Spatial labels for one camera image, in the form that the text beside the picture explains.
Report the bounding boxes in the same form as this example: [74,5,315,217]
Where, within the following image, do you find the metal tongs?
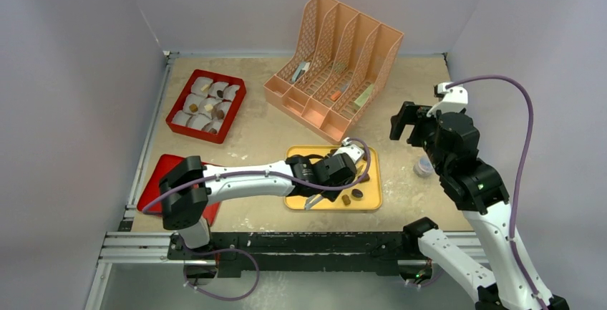
[303,163,368,210]

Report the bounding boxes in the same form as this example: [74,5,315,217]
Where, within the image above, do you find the red box lid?
[136,154,220,226]

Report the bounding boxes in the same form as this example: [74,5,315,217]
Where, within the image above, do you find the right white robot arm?
[389,102,569,309]

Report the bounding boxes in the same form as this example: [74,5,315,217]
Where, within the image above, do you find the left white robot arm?
[158,146,366,259]

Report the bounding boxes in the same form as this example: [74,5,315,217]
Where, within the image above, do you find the brown bar chocolate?
[360,173,370,183]

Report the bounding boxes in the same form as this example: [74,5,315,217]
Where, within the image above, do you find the milk ribbed chocolate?
[341,195,351,206]

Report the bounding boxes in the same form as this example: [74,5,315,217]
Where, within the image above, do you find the red chocolate box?
[165,69,246,144]

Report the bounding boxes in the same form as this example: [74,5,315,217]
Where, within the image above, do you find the small clear cup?
[413,156,434,178]

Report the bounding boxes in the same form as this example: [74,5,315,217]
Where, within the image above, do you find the yellow tray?
[286,145,382,211]

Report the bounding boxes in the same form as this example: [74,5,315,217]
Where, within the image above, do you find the orange file organizer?
[264,0,404,142]

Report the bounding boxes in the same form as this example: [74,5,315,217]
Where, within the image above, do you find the black base frame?
[167,231,433,284]

